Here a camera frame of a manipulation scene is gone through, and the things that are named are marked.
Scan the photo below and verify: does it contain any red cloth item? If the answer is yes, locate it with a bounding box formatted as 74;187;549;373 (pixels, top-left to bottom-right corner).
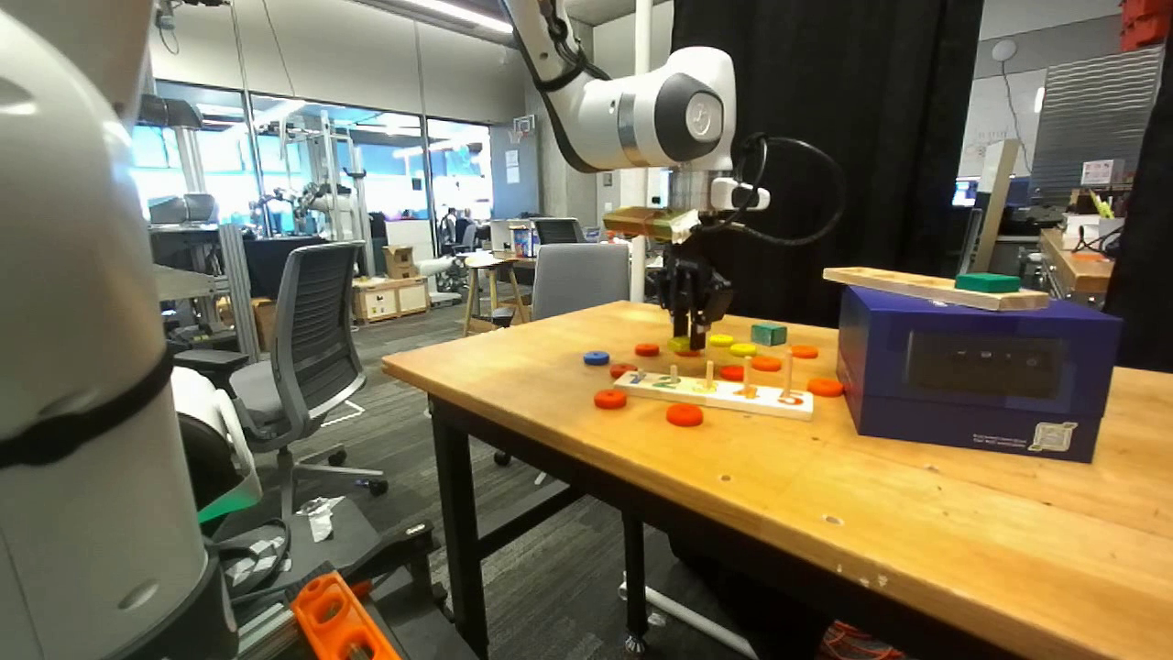
1117;0;1173;55

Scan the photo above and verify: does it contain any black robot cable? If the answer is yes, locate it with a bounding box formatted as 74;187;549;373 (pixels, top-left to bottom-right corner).
730;132;851;252

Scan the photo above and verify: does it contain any wooden low cabinet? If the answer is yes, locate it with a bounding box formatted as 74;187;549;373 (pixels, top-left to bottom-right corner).
349;272;438;325

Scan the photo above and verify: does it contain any black table frame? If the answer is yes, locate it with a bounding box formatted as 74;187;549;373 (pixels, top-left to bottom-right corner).
427;394;762;660

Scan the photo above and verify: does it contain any wooden plank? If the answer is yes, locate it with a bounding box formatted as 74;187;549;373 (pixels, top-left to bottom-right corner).
818;266;1057;311

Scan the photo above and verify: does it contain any grey office chair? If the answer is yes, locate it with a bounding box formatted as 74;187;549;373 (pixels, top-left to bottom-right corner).
531;237;638;325
224;237;393;499

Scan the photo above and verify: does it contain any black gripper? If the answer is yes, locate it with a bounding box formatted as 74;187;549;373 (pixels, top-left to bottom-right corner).
647;246;738;361

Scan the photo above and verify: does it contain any green disc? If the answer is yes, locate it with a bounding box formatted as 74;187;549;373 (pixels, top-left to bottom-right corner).
952;268;1025;299

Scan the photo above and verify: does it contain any purple box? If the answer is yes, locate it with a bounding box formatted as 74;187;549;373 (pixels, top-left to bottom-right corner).
837;284;1127;467

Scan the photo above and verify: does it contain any wrist camera mount block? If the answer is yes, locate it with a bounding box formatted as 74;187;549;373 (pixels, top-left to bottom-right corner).
601;202;708;246

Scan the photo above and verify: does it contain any orange plastic tool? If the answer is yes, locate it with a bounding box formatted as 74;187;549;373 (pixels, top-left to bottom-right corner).
287;569;406;660

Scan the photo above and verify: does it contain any black curtain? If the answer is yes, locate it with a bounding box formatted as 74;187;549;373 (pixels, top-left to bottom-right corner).
666;0;989;329

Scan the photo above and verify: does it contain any white pvc pipe frame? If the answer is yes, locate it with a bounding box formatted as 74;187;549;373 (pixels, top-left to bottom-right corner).
628;0;658;303

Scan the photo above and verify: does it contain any wooden peg board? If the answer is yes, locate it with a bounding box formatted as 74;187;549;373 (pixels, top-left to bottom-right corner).
614;352;823;422

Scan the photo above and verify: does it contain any wooden stick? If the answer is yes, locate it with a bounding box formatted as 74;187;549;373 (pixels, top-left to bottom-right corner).
969;136;1032;277

